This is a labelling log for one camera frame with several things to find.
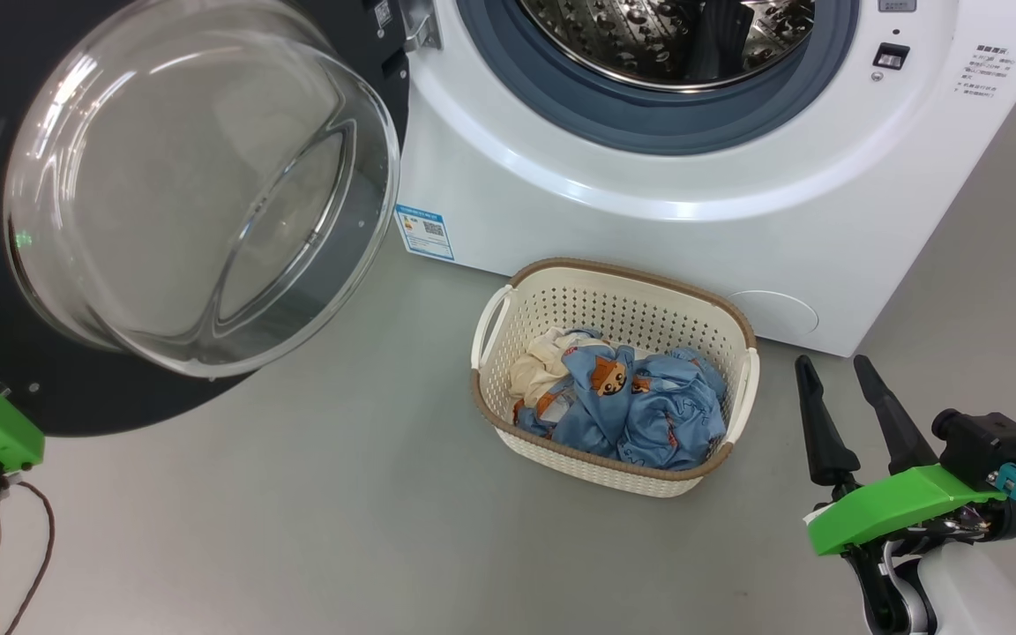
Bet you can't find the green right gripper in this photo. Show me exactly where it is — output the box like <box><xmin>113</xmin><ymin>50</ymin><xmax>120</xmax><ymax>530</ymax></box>
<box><xmin>795</xmin><ymin>355</ymin><xmax>1016</xmax><ymax>557</ymax></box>

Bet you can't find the black round glass washer door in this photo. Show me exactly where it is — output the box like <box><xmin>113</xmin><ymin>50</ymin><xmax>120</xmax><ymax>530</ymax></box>
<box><xmin>0</xmin><ymin>0</ymin><xmax>412</xmax><ymax>437</ymax></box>

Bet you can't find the blue cartoon print garment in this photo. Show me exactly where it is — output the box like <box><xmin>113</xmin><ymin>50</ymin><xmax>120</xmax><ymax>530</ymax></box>
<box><xmin>515</xmin><ymin>331</ymin><xmax>729</xmax><ymax>471</ymax></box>

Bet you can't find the cream coloured garment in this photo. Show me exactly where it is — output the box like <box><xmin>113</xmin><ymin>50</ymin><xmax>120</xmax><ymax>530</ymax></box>
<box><xmin>508</xmin><ymin>328</ymin><xmax>593</xmax><ymax>411</ymax></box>

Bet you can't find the white front-load washing machine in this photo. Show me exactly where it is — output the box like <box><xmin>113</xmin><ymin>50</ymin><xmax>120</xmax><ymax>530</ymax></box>
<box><xmin>393</xmin><ymin>0</ymin><xmax>1016</xmax><ymax>358</ymax></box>

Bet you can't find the round white filter cover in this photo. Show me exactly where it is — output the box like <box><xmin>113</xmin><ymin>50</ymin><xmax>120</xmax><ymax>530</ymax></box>
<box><xmin>724</xmin><ymin>290</ymin><xmax>820</xmax><ymax>340</ymax></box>

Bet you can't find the cream perforated laundry basket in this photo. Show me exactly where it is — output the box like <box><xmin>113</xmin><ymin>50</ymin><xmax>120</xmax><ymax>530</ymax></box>
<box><xmin>470</xmin><ymin>258</ymin><xmax>760</xmax><ymax>499</ymax></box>

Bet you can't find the small printed text label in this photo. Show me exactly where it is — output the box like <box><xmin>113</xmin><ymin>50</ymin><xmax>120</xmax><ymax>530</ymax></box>
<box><xmin>956</xmin><ymin>44</ymin><xmax>1016</xmax><ymax>100</ymax></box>

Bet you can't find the blue energy label sticker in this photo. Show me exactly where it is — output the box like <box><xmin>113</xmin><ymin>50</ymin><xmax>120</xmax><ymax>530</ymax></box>
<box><xmin>394</xmin><ymin>205</ymin><xmax>456</xmax><ymax>262</ymax></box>

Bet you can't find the thin brown left arm cable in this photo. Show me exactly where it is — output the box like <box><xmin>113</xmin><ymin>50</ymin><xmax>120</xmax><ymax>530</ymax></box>
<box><xmin>0</xmin><ymin>481</ymin><xmax>56</xmax><ymax>635</ymax></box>

